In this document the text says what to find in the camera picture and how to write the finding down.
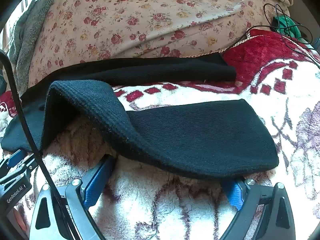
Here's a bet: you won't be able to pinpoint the thick black braided cable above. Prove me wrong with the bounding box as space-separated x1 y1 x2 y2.
0 50 107 240

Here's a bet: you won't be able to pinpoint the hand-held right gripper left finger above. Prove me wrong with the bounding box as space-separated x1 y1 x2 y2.
29 154 117 240

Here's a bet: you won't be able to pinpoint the grey fleece blanket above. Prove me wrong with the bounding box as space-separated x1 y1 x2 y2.
8 0 66 93

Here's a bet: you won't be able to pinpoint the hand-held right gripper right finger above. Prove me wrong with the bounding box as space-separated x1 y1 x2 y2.
220 177 297 240

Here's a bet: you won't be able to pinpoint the black pants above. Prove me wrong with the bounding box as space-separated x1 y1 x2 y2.
0 56 280 180

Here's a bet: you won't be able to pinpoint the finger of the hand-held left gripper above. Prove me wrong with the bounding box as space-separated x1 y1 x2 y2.
0 149 28 171
0 158 39 181

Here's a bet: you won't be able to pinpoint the floral quilt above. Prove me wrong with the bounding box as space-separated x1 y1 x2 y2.
27 0 284 88

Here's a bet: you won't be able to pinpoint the red and white patterned blanket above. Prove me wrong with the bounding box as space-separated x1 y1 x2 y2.
0 28 320 240

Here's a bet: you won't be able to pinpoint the thin black cable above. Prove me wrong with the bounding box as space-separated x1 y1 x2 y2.
263 3 320 68

